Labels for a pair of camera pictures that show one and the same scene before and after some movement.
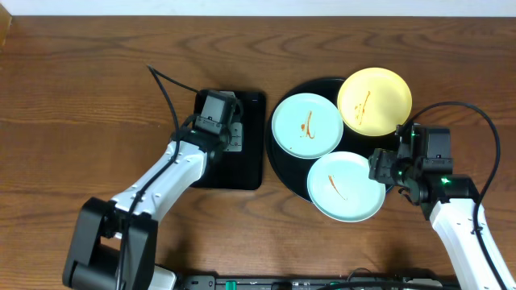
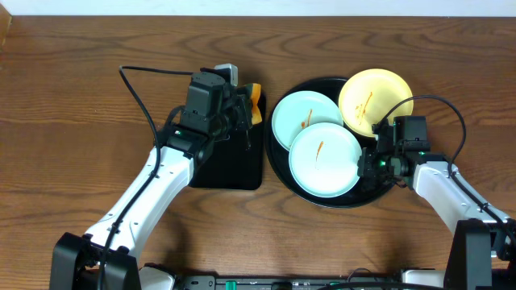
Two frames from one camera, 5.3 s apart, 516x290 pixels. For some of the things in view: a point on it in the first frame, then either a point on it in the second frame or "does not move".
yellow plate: [374, 101] does not move
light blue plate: [307, 126] does not move
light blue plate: [340, 188] → [323, 159]
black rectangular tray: [245, 169] does not move
